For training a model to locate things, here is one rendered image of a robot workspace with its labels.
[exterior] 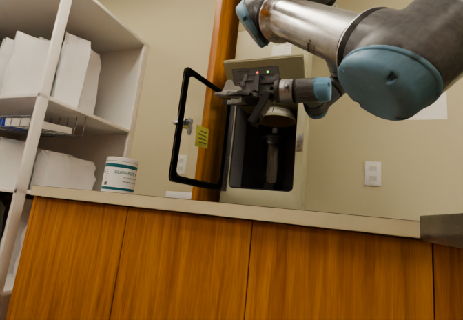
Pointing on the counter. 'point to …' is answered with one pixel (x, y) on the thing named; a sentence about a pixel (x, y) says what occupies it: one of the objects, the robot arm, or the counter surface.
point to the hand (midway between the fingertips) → (221, 99)
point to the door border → (178, 136)
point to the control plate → (253, 73)
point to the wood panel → (222, 45)
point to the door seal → (181, 134)
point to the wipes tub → (119, 175)
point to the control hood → (298, 66)
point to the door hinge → (228, 149)
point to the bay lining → (255, 145)
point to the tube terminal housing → (242, 197)
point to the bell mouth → (279, 116)
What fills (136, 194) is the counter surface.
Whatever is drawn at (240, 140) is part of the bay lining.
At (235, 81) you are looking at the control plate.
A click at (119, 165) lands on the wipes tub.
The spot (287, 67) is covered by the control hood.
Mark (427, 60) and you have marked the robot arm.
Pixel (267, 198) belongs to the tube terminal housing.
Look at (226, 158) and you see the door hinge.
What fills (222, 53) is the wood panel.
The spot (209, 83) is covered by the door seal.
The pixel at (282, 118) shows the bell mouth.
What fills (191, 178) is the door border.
